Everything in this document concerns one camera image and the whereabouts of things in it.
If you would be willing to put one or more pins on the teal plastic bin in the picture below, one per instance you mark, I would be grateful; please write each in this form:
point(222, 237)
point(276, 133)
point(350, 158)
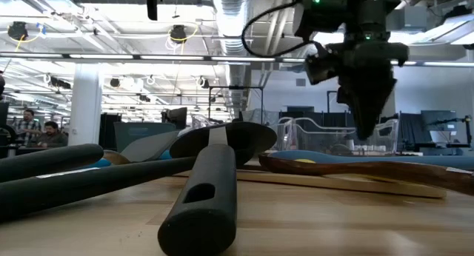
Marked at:
point(140, 135)

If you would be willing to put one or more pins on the black metal frame rig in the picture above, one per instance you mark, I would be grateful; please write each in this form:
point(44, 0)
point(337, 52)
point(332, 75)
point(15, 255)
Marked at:
point(235, 87)
point(327, 100)

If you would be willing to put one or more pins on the round black spatula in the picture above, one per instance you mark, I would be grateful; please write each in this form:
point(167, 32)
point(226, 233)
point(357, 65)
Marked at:
point(200, 197)

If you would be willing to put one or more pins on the blue silicone spoon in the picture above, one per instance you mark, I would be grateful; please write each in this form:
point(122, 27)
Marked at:
point(96, 164)

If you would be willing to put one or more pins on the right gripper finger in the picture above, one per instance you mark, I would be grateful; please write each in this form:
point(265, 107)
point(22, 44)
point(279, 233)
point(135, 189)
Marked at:
point(364, 108)

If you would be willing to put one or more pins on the light wooden slotted spatula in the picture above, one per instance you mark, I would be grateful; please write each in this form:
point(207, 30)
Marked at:
point(111, 158)

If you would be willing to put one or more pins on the white building column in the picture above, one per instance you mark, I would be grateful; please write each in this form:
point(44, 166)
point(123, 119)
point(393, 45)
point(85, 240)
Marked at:
point(85, 104)

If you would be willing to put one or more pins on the grey monitor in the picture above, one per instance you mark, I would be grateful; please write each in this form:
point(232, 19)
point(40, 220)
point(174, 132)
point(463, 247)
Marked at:
point(438, 121)

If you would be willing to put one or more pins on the dark brown wooden spoon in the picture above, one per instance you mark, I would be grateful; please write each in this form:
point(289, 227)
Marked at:
point(333, 169)

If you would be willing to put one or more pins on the dark cabinet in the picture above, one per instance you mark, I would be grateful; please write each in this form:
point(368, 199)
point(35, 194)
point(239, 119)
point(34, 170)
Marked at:
point(109, 130)

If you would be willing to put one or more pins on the silver spiral ventilation duct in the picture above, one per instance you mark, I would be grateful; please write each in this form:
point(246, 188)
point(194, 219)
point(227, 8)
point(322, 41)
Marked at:
point(231, 34)

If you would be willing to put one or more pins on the light wooden spork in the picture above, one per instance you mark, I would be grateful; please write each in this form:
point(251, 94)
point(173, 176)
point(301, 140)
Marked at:
point(333, 184)

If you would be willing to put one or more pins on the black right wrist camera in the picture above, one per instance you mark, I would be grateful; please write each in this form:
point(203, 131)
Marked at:
point(322, 69)

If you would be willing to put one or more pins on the large pale blue spoon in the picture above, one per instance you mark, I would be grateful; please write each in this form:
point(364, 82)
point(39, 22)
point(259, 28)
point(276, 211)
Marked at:
point(370, 160)

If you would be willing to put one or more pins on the black monitor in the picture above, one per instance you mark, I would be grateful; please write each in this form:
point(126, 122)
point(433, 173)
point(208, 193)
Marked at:
point(176, 117)

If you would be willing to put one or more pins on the black equipment stand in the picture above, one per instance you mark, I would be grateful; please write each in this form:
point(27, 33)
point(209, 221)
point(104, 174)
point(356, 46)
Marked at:
point(468, 130)

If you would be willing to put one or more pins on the long ceiling light strip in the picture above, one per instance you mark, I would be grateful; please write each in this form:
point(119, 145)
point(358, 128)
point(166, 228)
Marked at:
point(111, 56)

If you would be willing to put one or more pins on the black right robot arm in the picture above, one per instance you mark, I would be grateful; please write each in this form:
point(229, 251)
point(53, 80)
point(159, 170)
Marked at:
point(348, 12)

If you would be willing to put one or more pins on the person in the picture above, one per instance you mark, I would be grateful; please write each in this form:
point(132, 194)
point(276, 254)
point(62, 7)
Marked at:
point(26, 124)
point(52, 135)

